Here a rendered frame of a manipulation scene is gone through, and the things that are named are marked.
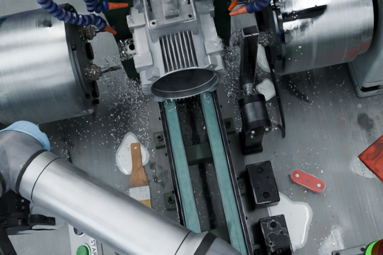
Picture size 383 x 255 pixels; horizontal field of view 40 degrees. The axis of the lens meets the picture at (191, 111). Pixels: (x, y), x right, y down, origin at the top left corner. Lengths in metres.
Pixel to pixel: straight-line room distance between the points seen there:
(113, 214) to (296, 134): 0.74
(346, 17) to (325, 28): 0.05
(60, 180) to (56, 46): 0.41
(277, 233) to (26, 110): 0.62
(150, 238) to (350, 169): 0.76
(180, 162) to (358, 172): 0.44
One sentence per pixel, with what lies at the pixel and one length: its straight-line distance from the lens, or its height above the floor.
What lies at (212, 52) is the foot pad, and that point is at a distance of 1.14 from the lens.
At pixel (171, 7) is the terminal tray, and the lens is 1.13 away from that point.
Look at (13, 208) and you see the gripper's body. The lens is 0.93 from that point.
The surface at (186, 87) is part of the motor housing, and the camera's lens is 1.25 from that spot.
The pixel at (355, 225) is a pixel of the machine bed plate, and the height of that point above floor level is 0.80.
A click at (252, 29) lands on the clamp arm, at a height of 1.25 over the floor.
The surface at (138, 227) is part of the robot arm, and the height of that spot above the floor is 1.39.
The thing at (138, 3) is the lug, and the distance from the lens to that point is 1.19.
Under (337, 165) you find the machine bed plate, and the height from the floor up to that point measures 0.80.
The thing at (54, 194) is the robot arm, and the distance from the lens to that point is 0.76.
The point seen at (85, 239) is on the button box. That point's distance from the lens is 1.06.
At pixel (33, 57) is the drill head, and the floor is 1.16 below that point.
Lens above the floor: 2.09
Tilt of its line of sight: 70 degrees down
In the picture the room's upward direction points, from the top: 10 degrees counter-clockwise
